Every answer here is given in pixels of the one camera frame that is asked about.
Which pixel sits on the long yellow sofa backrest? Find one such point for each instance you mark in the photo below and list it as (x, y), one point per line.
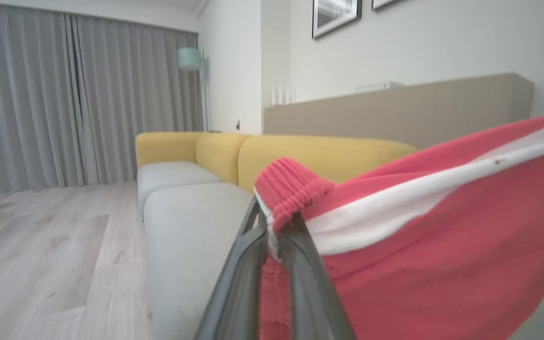
(328, 158)

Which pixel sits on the mint green floor lamp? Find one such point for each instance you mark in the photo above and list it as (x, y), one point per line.
(189, 59)

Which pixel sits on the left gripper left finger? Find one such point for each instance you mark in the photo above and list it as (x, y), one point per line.
(239, 302)

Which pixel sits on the red shorts with white stripes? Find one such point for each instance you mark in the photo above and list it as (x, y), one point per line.
(442, 264)

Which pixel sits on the grey curtain panel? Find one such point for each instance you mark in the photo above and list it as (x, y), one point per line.
(17, 104)
(135, 104)

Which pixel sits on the beige wooden sideboard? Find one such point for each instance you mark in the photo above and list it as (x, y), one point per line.
(418, 113)

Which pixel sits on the small black framed picture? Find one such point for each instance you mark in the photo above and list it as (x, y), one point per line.
(383, 4)

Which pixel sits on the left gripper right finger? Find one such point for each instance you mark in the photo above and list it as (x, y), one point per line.
(314, 307)

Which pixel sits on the yellow sofa armrest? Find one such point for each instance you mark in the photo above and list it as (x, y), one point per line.
(165, 148)

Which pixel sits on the short yellow sofa backrest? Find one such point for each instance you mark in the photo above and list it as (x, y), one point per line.
(217, 158)

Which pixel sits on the large black framed picture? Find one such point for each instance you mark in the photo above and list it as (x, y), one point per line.
(335, 14)

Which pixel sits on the grey sofa seat cushion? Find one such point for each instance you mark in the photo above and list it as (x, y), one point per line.
(191, 245)
(168, 177)

